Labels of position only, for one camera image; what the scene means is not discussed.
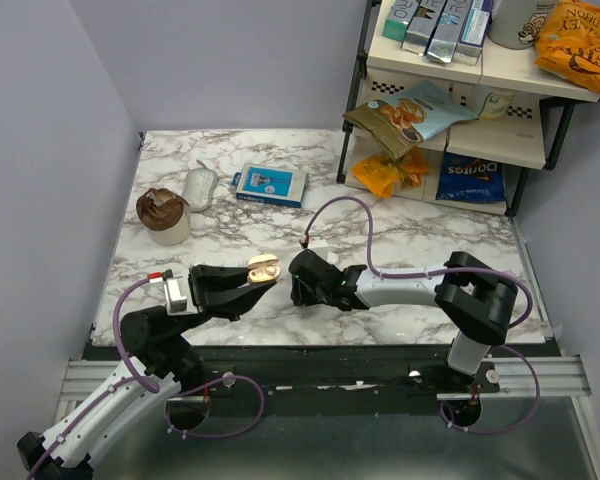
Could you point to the orange snack bag lower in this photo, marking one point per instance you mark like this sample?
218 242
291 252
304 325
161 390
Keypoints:
384 177

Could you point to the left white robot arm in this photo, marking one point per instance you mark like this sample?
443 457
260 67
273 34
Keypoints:
156 362

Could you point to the orange kettle chips bag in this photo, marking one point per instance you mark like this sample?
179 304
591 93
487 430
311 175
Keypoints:
568 44

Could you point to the black frame shelf rack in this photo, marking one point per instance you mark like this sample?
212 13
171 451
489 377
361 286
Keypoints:
529 136

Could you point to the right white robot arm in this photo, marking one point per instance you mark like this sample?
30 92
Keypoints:
478 300

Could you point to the blue Doritos bag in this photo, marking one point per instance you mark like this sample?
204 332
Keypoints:
470 180

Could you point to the teal toothpaste box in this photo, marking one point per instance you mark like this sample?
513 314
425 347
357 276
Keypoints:
399 18

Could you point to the gold blue snack bag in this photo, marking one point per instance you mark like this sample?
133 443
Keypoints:
404 120

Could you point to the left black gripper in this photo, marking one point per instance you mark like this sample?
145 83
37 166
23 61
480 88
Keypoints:
215 292

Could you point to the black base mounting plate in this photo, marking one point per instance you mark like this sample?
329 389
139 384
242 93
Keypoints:
328 381

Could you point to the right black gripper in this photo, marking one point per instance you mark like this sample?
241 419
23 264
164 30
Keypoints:
299 295

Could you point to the wrist white camera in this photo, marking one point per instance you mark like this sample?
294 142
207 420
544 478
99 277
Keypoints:
319 246
175 289

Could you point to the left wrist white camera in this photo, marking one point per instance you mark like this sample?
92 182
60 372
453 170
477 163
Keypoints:
175 289

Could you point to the beige earbud charging case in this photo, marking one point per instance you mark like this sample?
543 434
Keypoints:
263 268

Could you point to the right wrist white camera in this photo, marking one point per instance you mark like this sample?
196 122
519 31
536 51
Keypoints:
319 246

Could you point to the blue Harry's razor box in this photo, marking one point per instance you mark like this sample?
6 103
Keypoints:
270 185

